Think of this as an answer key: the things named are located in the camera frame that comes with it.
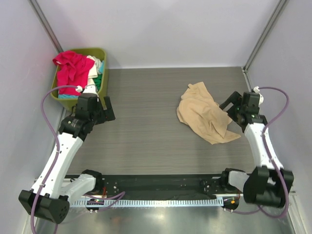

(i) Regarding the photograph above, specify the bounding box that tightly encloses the olive green plastic bin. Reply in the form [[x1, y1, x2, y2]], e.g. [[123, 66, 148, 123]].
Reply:
[[51, 47, 109, 111]]

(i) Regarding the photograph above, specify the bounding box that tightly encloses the beige t shirt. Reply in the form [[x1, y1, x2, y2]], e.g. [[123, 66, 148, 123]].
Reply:
[[176, 82, 241, 145]]

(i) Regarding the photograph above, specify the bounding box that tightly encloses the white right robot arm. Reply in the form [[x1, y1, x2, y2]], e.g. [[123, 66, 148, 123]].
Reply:
[[219, 91, 294, 208]]

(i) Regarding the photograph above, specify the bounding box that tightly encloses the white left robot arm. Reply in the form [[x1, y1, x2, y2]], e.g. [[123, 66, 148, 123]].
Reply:
[[19, 93, 116, 224]]

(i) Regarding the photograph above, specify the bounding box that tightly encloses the green t shirt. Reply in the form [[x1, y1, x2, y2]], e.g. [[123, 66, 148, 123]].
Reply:
[[93, 74, 102, 92]]

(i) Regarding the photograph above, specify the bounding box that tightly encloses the cream t shirt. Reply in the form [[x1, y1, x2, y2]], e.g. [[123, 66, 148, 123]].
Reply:
[[87, 55, 102, 85]]

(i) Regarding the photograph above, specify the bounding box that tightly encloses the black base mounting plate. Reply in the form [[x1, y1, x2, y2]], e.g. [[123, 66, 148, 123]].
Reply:
[[79, 174, 243, 211]]

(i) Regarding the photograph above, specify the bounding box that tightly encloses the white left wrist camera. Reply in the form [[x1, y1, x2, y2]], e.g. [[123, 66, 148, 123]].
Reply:
[[75, 84, 98, 97]]

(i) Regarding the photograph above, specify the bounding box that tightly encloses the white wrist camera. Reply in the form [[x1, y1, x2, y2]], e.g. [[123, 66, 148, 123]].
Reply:
[[75, 84, 98, 97], [253, 86, 264, 105]]

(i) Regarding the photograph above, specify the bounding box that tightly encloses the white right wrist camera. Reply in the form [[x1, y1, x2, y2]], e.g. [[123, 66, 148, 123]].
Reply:
[[253, 86, 264, 105]]

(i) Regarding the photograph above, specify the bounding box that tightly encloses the aluminium frame rail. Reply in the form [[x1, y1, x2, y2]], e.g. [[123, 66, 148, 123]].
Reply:
[[33, 176, 298, 198]]

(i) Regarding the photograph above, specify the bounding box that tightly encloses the white slotted cable duct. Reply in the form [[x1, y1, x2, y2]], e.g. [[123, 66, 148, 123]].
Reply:
[[71, 197, 224, 208]]

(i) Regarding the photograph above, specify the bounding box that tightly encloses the right aluminium corner post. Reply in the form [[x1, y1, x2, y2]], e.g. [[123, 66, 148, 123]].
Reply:
[[243, 0, 290, 73]]

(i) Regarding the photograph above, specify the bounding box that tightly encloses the aluminium corner post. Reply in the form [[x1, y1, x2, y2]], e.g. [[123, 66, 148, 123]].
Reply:
[[28, 0, 63, 53], [243, 0, 290, 73]]

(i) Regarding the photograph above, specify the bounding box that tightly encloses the left aluminium corner post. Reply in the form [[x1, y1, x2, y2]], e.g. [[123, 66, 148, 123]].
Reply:
[[28, 0, 63, 53]]

